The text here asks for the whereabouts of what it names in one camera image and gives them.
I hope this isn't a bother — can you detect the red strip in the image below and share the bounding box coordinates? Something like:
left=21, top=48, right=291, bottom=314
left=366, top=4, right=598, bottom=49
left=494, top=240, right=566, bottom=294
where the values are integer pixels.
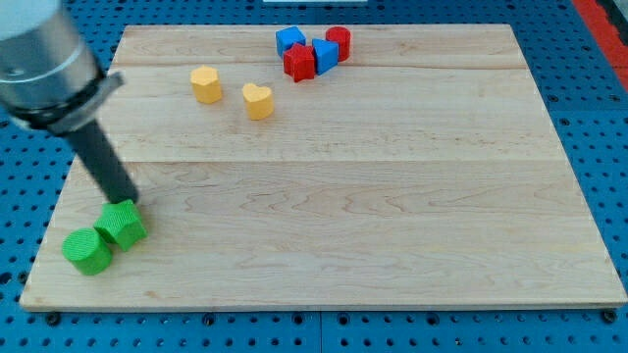
left=572, top=0, right=627, bottom=89

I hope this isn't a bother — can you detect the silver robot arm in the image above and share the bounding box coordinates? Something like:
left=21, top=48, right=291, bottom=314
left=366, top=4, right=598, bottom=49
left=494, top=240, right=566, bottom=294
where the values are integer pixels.
left=1, top=0, right=139, bottom=204

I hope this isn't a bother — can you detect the yellow heart block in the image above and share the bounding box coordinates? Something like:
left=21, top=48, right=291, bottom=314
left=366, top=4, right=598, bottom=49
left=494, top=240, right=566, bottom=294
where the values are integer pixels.
left=241, top=83, right=275, bottom=121

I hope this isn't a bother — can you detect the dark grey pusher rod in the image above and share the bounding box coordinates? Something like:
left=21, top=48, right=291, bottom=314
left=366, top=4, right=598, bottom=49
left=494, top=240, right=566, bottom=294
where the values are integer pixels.
left=65, top=121, right=139, bottom=204

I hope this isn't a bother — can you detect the green cylinder block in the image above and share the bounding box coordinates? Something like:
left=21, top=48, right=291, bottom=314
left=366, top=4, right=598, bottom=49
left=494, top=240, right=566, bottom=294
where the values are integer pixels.
left=62, top=228, right=112, bottom=276

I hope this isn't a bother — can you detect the blue triangle block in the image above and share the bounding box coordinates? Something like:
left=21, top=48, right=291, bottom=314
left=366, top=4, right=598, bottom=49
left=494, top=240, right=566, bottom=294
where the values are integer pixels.
left=312, top=38, right=340, bottom=76

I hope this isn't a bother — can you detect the blue cube block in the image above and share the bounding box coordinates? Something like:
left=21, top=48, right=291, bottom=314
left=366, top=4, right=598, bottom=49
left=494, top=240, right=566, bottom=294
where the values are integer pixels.
left=275, top=26, right=306, bottom=58

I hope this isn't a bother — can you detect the yellow hexagon block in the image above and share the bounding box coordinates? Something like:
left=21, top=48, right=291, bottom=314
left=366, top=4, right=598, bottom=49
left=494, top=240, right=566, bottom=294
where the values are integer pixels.
left=190, top=66, right=223, bottom=104

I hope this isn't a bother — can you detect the red star block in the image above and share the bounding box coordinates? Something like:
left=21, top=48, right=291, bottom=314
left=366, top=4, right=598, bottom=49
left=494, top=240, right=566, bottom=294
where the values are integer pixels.
left=283, top=43, right=316, bottom=82

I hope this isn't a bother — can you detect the light wooden board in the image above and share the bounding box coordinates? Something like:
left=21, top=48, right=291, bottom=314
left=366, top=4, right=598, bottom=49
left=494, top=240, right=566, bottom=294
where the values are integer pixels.
left=20, top=25, right=627, bottom=313

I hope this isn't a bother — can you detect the red cylinder block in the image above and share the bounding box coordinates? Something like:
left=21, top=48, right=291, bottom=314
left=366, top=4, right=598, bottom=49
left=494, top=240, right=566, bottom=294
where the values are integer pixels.
left=326, top=25, right=352, bottom=62

